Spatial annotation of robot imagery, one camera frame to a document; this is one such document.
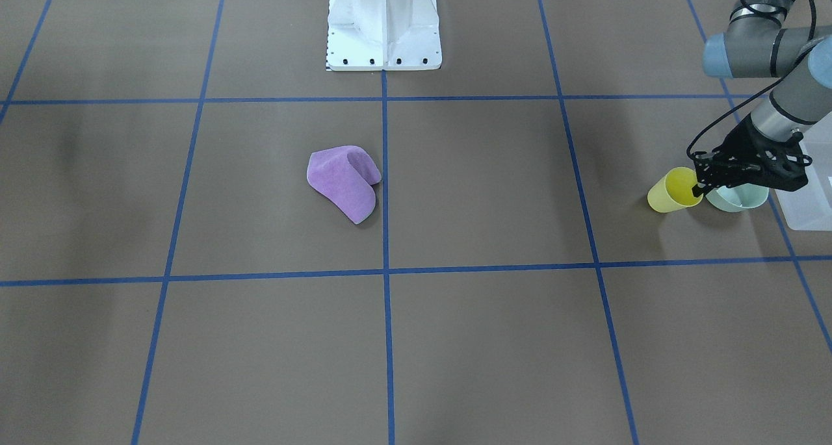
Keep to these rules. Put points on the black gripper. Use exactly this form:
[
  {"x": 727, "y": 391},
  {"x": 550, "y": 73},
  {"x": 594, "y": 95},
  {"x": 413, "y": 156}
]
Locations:
[{"x": 741, "y": 145}]

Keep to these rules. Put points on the green ceramic bowl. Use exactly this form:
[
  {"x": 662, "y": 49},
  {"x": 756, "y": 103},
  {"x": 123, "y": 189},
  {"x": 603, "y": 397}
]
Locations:
[{"x": 738, "y": 199}]

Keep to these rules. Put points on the yellow plastic cup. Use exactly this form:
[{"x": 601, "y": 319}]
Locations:
[{"x": 674, "y": 191}]

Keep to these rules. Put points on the purple cloth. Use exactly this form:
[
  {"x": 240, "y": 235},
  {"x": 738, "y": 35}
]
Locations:
[{"x": 346, "y": 175}]

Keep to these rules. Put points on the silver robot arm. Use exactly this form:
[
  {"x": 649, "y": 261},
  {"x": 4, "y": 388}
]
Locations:
[{"x": 778, "y": 40}]

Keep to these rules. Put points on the clear plastic storage box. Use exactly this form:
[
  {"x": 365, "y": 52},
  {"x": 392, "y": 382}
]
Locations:
[{"x": 809, "y": 208}]

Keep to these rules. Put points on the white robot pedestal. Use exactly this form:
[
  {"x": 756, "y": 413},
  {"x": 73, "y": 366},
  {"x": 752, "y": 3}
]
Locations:
[{"x": 372, "y": 35}]

